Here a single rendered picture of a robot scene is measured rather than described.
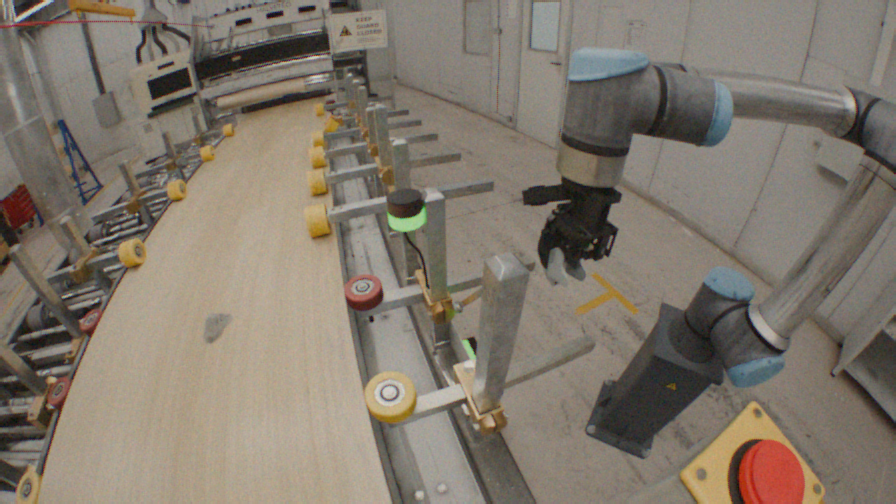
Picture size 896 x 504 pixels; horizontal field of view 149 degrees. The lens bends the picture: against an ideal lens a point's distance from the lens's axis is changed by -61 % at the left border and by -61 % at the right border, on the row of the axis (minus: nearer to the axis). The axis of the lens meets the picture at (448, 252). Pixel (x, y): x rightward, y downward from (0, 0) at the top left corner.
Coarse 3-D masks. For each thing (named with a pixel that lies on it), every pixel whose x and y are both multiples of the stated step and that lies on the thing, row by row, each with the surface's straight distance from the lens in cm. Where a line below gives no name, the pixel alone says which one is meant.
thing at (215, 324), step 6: (210, 318) 76; (216, 318) 76; (222, 318) 74; (228, 318) 74; (210, 324) 74; (216, 324) 74; (222, 324) 73; (204, 330) 74; (210, 330) 73; (216, 330) 73; (222, 330) 72; (204, 336) 74; (210, 336) 72; (216, 336) 72; (210, 342) 72
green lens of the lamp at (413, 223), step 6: (390, 216) 53; (420, 216) 52; (390, 222) 53; (396, 222) 52; (402, 222) 52; (408, 222) 52; (414, 222) 52; (420, 222) 53; (396, 228) 53; (402, 228) 52; (408, 228) 52; (414, 228) 53
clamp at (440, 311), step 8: (416, 272) 73; (416, 280) 75; (424, 280) 71; (424, 288) 69; (424, 296) 69; (448, 296) 68; (424, 304) 72; (432, 304) 66; (440, 304) 66; (448, 304) 66; (432, 312) 66; (440, 312) 66; (448, 312) 66; (440, 320) 68; (448, 320) 68
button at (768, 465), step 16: (752, 448) 19; (768, 448) 19; (784, 448) 20; (752, 464) 18; (768, 464) 19; (784, 464) 20; (800, 464) 21; (752, 480) 18; (768, 480) 19; (784, 480) 19; (800, 480) 20; (752, 496) 18; (768, 496) 18; (784, 496) 19; (800, 496) 20
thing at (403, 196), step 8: (392, 192) 54; (400, 192) 54; (408, 192) 54; (416, 192) 53; (392, 200) 52; (400, 200) 51; (408, 200) 51; (416, 200) 51; (392, 216) 52; (424, 224) 54; (424, 232) 56; (408, 240) 57; (416, 248) 58; (424, 264) 61; (424, 272) 62
